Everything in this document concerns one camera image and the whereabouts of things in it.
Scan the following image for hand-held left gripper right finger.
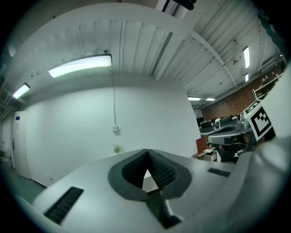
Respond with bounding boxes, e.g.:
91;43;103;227
147;149;237;221

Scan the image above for short ceiling light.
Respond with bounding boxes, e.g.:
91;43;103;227
11;82;31;100

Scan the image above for white door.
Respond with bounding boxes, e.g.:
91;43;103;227
12;111;32;180

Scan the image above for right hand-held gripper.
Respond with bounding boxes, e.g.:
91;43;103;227
208;99;273;152

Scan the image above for red-brown board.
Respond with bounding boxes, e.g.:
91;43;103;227
196;136;209;156

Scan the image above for white wall conduit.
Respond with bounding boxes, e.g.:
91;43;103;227
112;75;117;126

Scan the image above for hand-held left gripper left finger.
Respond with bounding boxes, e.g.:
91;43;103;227
31;149;166;233

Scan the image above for black head-mounted camera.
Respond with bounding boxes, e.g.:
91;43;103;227
175;0;196;11

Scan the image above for long ceiling light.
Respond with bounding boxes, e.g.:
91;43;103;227
48;54;112;78

